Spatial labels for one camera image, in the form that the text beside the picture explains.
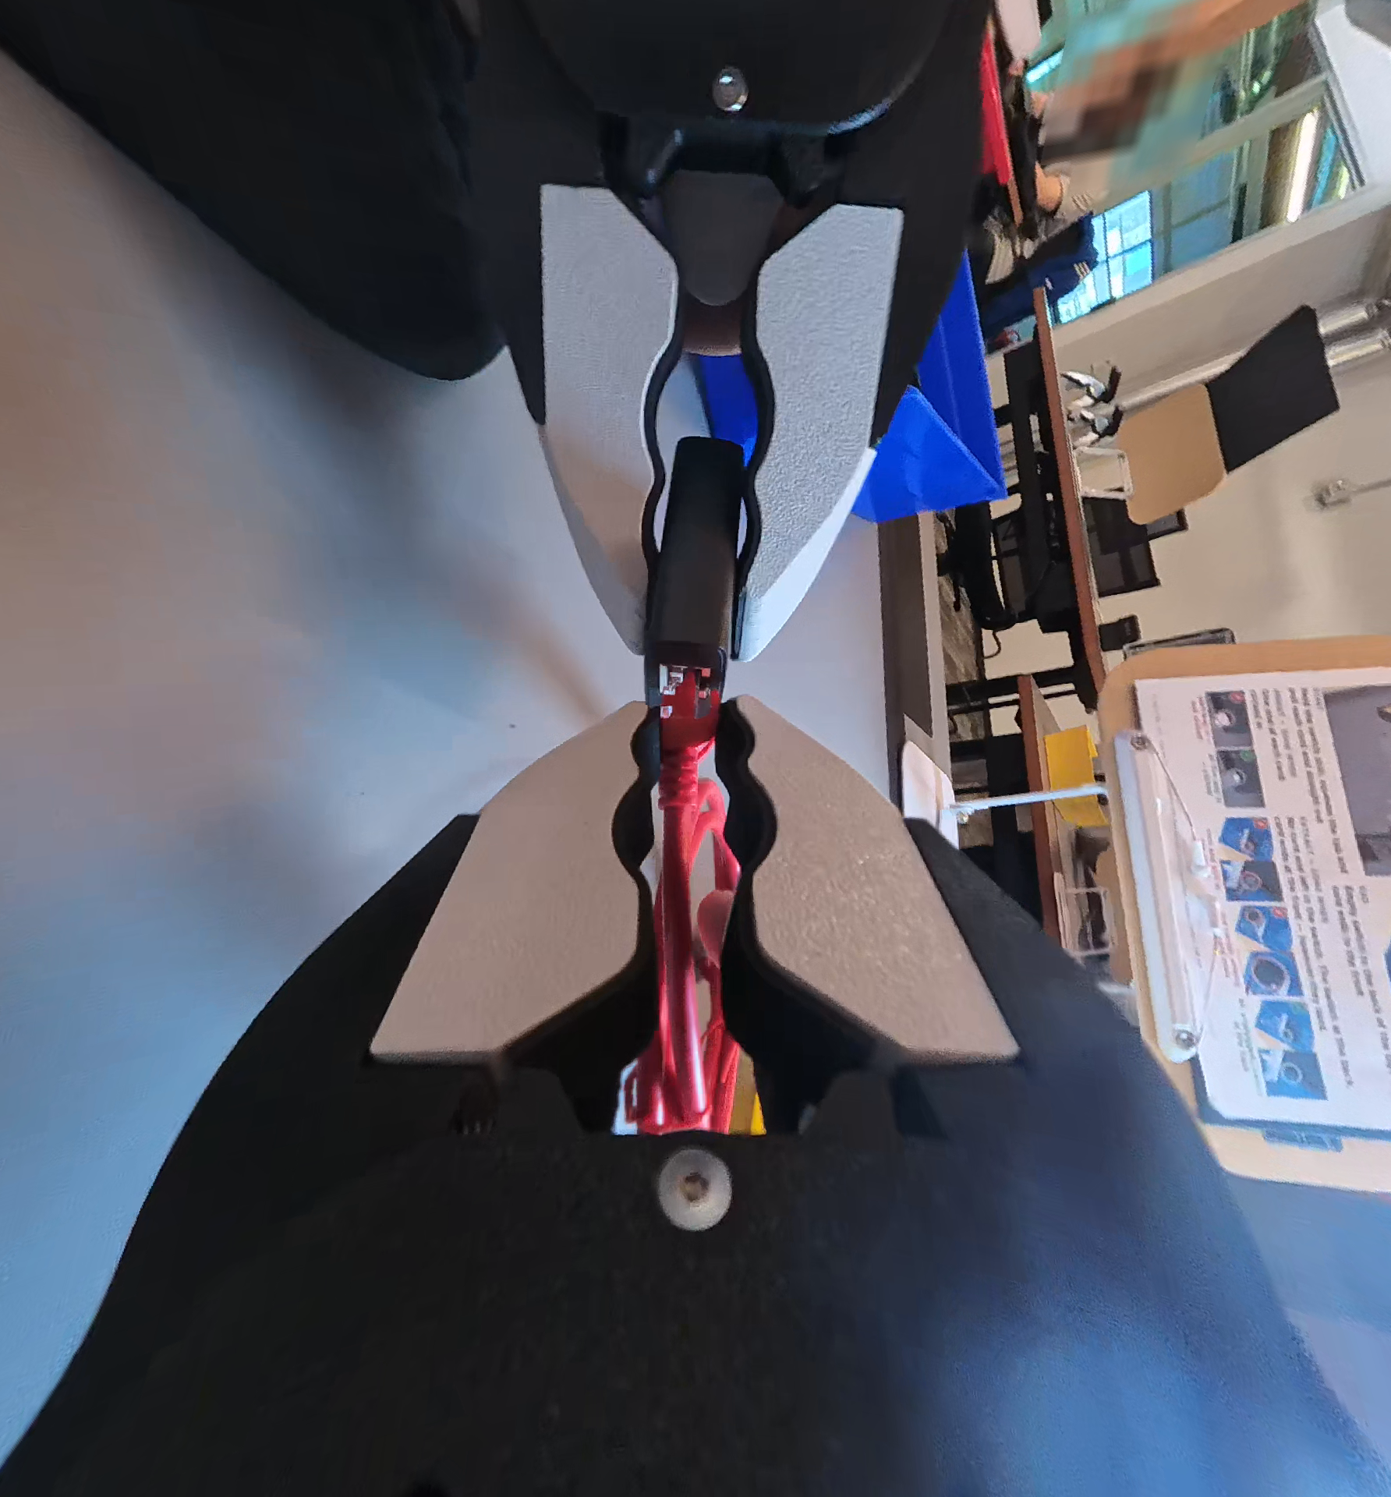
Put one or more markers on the instruction sheet on clipboard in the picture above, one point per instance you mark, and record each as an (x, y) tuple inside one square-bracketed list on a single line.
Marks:
[(1233, 656)]

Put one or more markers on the black padded bag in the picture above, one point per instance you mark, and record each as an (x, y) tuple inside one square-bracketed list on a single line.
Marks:
[(238, 175)]

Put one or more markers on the printed instruction sheet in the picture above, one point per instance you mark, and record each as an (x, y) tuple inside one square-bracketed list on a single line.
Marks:
[(1302, 748)]

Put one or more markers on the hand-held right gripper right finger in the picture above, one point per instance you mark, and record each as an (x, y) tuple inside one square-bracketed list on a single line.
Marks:
[(859, 925)]

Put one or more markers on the brown wooden desk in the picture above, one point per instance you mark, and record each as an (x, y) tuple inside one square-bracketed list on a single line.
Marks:
[(1064, 527)]

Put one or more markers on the glass window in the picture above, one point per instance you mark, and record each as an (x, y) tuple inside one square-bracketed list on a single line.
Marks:
[(1128, 252)]

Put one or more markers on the black office chair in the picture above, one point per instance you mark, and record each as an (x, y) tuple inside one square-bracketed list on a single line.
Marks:
[(999, 561)]

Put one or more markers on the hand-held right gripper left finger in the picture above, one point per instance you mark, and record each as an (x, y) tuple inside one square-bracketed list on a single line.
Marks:
[(518, 925)]

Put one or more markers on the blue plastic bin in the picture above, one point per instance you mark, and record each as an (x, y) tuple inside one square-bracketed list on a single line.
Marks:
[(941, 456)]

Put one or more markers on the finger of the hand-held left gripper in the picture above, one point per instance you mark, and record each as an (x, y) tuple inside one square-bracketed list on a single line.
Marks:
[(601, 387), (824, 387)]

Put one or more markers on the tan panel with black cover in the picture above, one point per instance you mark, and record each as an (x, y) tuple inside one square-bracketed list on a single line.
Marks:
[(1168, 456)]

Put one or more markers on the silver metal pipes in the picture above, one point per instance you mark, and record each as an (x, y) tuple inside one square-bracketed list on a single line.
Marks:
[(1350, 321)]

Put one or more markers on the dark grey network adapter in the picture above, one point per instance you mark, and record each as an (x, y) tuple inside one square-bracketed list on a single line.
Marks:
[(695, 550)]

